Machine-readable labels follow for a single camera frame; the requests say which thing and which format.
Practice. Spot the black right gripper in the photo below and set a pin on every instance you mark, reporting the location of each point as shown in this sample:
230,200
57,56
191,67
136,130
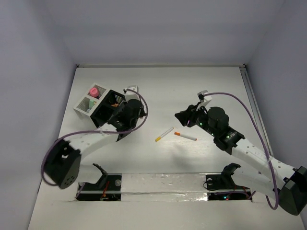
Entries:
190,113

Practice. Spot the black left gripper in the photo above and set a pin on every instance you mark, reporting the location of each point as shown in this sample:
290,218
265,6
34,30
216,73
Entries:
117,119

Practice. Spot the white pen orange cap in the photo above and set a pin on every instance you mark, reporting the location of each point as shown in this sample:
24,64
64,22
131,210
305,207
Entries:
185,136

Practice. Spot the green highlighter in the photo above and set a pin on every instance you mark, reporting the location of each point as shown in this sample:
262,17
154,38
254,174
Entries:
91,104

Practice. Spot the white pen yellow cap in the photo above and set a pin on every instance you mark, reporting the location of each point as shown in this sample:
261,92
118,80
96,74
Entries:
164,134

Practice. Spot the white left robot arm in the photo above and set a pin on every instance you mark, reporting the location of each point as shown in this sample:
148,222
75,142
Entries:
62,162

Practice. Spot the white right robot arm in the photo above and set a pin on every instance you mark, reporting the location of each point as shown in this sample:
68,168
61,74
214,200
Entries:
284,183

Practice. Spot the black slotted pen holder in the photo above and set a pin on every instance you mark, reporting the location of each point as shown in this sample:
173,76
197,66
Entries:
104,110

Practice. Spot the white slotted container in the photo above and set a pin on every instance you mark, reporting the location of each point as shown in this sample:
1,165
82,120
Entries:
82,106

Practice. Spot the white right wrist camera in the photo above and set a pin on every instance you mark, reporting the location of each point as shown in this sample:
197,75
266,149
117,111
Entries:
204,98

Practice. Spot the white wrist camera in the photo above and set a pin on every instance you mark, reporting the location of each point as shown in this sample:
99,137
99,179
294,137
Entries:
130,93
204,98

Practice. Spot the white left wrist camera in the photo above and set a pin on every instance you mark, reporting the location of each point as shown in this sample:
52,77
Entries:
130,93

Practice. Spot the metal rail on right edge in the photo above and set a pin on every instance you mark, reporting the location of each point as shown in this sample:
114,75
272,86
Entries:
255,108

